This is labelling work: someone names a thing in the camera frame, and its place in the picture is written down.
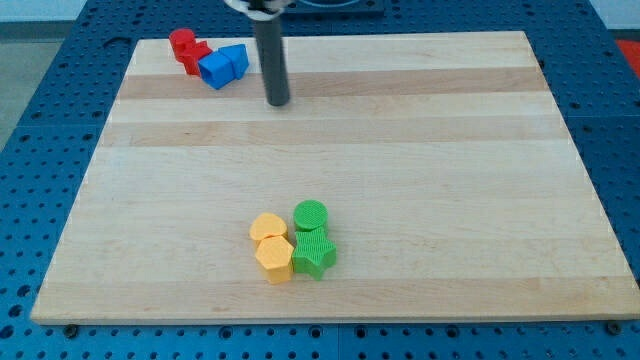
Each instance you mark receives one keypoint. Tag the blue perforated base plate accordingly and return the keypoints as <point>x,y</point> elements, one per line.
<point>47,154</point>

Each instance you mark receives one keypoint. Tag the green cylinder block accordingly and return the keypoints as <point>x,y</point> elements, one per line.
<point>310,215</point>

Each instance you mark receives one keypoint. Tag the red cylinder block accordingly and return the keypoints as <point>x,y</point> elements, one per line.
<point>181,40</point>

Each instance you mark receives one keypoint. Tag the red star block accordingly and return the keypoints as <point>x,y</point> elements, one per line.
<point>191,56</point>

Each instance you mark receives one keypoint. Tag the light wooden board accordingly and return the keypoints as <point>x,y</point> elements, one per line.
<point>454,190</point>

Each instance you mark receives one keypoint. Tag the blue cube block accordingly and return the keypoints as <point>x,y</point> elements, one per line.
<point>216,70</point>

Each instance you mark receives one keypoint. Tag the green star block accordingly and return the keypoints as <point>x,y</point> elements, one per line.
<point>314,253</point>

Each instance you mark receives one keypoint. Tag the yellow heart block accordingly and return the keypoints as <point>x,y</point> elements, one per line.
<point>267,225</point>

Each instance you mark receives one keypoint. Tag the black screw right front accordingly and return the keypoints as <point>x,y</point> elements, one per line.
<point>613,328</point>

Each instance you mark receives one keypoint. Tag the yellow hexagon block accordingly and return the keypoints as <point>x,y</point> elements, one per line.
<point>274,257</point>

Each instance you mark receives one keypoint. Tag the black screw left front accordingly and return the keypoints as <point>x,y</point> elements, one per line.
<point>71,331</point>

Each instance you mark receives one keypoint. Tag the black screw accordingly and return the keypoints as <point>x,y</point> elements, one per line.
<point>613,328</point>
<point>71,331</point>

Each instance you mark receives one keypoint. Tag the blue pentagon block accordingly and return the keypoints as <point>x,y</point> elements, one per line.
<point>237,54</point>

